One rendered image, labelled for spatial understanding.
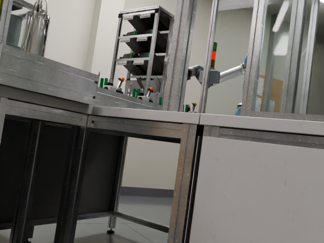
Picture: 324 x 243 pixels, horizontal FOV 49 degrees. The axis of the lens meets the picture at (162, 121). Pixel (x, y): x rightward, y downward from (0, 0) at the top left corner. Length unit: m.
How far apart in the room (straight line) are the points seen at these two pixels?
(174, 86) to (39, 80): 0.38
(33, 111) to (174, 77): 0.42
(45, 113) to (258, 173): 0.64
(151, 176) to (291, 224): 4.35
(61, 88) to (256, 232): 0.67
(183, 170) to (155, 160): 4.15
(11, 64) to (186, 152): 0.51
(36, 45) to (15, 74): 1.15
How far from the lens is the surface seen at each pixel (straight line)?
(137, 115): 1.07
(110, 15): 4.68
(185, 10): 1.11
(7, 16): 1.93
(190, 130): 0.97
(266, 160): 0.87
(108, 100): 1.50
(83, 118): 1.19
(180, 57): 1.07
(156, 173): 5.17
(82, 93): 1.14
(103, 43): 4.56
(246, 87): 1.03
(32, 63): 1.04
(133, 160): 4.97
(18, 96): 1.04
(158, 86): 2.43
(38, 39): 2.15
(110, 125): 1.15
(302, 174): 0.84
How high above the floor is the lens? 0.76
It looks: 4 degrees up
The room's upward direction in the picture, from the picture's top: 8 degrees clockwise
